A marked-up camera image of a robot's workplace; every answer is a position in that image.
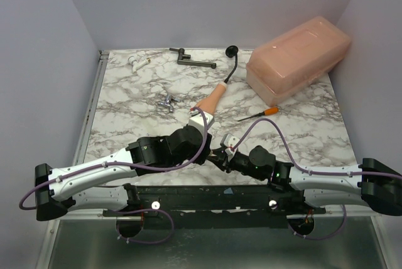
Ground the black mounting rail base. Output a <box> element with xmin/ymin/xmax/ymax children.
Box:
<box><xmin>118</xmin><ymin>185</ymin><xmax>326</xmax><ymax>229</ymax></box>

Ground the mannequin practice hand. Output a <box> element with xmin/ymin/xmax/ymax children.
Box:
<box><xmin>195</xmin><ymin>82</ymin><xmax>227</xmax><ymax>115</ymax></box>

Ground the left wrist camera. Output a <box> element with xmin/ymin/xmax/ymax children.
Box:
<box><xmin>188</xmin><ymin>111</ymin><xmax>214</xmax><ymax>133</ymax></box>

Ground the black flexible stand with base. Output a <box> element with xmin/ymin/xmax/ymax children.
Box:
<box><xmin>224</xmin><ymin>45</ymin><xmax>239</xmax><ymax>84</ymax></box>

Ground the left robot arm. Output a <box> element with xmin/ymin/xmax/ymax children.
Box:
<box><xmin>35</xmin><ymin>125</ymin><xmax>212</xmax><ymax>221</ymax></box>

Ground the chrome faucet tap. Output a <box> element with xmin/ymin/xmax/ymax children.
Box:
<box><xmin>157</xmin><ymin>94</ymin><xmax>182</xmax><ymax>113</ymax></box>

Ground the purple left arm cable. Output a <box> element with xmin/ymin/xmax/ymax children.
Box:
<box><xmin>18</xmin><ymin>107</ymin><xmax>210</xmax><ymax>245</ymax></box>

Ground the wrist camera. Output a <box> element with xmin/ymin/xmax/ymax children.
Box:
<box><xmin>220</xmin><ymin>133</ymin><xmax>239</xmax><ymax>155</ymax></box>
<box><xmin>188</xmin><ymin>111</ymin><xmax>214</xmax><ymax>133</ymax></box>

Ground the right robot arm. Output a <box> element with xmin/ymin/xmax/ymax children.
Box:
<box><xmin>207</xmin><ymin>146</ymin><xmax>401</xmax><ymax>216</ymax></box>

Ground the dark bronze faucet handle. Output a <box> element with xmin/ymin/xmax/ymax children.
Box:
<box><xmin>169</xmin><ymin>47</ymin><xmax>217</xmax><ymax>69</ymax></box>

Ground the orange handled screwdriver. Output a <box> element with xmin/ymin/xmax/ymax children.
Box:
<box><xmin>238</xmin><ymin>107</ymin><xmax>279</xmax><ymax>122</ymax></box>

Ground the white plastic faucet tap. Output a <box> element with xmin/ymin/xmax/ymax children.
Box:
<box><xmin>128</xmin><ymin>56</ymin><xmax>151</xmax><ymax>73</ymax></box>

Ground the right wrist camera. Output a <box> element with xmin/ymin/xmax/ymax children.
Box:
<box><xmin>220</xmin><ymin>133</ymin><xmax>239</xmax><ymax>155</ymax></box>

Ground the pink plastic storage box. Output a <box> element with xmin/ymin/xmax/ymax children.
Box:
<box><xmin>246</xmin><ymin>16</ymin><xmax>351</xmax><ymax>107</ymax></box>

